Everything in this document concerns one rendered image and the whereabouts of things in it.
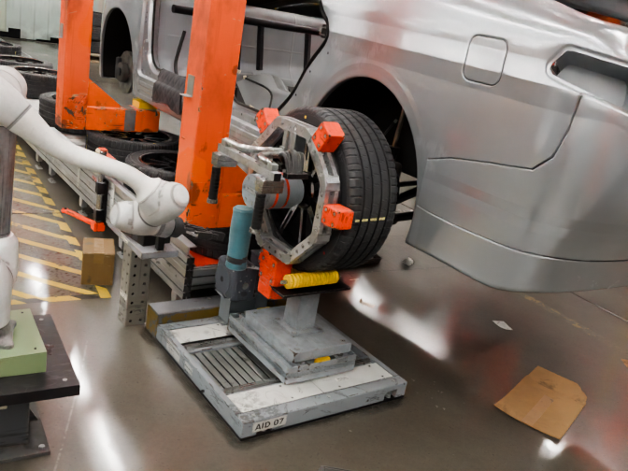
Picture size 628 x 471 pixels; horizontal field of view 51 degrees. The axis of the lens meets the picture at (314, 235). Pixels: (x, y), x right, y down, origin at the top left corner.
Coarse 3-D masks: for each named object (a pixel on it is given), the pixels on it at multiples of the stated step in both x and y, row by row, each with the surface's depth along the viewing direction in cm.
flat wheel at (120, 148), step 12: (96, 132) 454; (108, 132) 474; (120, 132) 489; (132, 132) 494; (168, 132) 495; (96, 144) 447; (108, 144) 442; (120, 144) 441; (132, 144) 442; (144, 144) 445; (156, 144) 450; (168, 144) 458; (120, 156) 443
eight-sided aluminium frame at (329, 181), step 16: (272, 128) 262; (288, 128) 253; (304, 128) 244; (256, 144) 272; (272, 144) 271; (256, 160) 275; (320, 160) 238; (320, 176) 239; (336, 176) 239; (320, 192) 239; (336, 192) 239; (320, 208) 240; (320, 224) 240; (272, 240) 274; (304, 240) 249; (320, 240) 243; (288, 256) 257; (304, 256) 256
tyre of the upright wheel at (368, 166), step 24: (312, 120) 254; (336, 120) 248; (360, 120) 255; (360, 144) 244; (384, 144) 252; (360, 168) 240; (384, 168) 247; (360, 192) 240; (384, 192) 247; (360, 216) 242; (384, 216) 249; (336, 240) 246; (360, 240) 249; (384, 240) 257; (312, 264) 259; (336, 264) 258; (360, 264) 269
